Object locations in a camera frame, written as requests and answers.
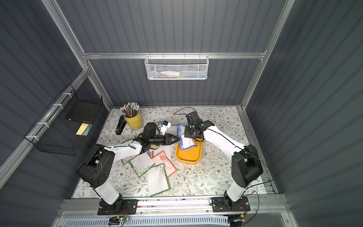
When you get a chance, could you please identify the green bordered stationery paper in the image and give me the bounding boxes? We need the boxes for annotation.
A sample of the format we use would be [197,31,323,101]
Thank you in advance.
[150,146,171,159]

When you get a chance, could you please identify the yellow storage tray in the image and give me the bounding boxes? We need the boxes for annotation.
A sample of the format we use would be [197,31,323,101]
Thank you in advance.
[175,139,203,165]

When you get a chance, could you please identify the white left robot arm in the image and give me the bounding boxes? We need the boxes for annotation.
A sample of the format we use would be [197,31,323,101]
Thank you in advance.
[77,123,180,205]

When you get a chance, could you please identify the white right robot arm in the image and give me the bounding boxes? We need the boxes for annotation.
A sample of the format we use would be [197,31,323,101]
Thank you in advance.
[184,111,263,203]

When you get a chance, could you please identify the yellow pencil cup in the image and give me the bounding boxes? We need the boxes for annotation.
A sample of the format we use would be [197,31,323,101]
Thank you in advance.
[125,112,143,130]

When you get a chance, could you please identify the bundle of pencils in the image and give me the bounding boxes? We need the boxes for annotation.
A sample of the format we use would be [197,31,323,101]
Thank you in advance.
[120,102,140,118]

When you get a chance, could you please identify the white glue bottle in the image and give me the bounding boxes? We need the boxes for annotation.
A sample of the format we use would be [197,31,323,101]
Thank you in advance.
[160,71,180,78]

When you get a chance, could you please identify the yellow sticky notes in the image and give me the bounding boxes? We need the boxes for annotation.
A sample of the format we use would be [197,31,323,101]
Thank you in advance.
[76,123,92,136]

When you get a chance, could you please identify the black notebook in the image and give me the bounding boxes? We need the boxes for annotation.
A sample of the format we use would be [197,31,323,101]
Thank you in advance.
[66,100,100,124]

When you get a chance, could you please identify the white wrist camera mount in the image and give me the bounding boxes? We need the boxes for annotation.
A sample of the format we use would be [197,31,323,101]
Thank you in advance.
[160,121,172,135]

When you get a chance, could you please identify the black camera cable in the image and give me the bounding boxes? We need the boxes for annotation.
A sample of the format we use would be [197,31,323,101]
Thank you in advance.
[173,107,198,115]

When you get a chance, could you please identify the white mesh wall basket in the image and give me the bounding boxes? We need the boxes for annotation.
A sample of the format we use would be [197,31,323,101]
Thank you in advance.
[144,56,209,80]

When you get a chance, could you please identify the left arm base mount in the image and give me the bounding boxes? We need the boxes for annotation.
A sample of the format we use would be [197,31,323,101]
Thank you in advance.
[97,199,138,216]

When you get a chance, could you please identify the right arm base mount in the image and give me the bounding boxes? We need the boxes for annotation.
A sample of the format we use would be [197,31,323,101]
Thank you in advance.
[209,196,251,214]

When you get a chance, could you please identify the black wire wall basket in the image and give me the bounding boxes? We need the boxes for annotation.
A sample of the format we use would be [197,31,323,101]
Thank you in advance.
[25,86,103,156]

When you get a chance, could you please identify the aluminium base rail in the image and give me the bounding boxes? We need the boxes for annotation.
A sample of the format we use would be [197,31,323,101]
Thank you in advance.
[56,194,290,219]

